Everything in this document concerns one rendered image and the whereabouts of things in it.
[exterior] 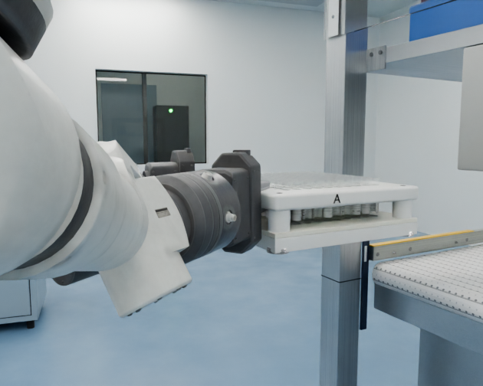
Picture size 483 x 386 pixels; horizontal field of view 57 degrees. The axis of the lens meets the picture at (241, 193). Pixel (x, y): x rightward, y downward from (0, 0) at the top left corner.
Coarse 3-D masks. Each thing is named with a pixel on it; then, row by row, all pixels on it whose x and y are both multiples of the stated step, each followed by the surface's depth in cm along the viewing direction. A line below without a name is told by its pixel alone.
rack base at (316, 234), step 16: (304, 224) 58; (320, 224) 58; (336, 224) 59; (352, 224) 59; (368, 224) 60; (384, 224) 61; (400, 224) 63; (416, 224) 64; (272, 240) 53; (288, 240) 54; (304, 240) 55; (320, 240) 56; (336, 240) 57; (352, 240) 58
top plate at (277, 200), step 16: (272, 192) 55; (288, 192) 55; (304, 192) 55; (320, 192) 55; (336, 192) 56; (352, 192) 58; (368, 192) 59; (384, 192) 60; (400, 192) 62; (416, 192) 63; (272, 208) 53; (288, 208) 53; (304, 208) 54
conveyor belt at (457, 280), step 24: (384, 264) 94; (408, 264) 94; (432, 264) 94; (456, 264) 94; (480, 264) 94; (408, 288) 87; (432, 288) 82; (456, 288) 79; (480, 288) 79; (456, 312) 79; (480, 312) 74
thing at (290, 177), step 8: (264, 176) 68; (272, 176) 68; (280, 176) 67; (288, 176) 68; (296, 176) 68; (304, 176) 68; (312, 176) 69; (320, 176) 68; (328, 176) 68; (336, 176) 68; (344, 176) 68; (352, 176) 68; (312, 208) 62
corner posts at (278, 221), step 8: (392, 208) 65; (400, 208) 63; (408, 208) 63; (272, 216) 53; (280, 216) 53; (288, 216) 54; (392, 216) 65; (400, 216) 64; (408, 216) 64; (272, 224) 54; (280, 224) 53; (288, 224) 54; (280, 232) 53
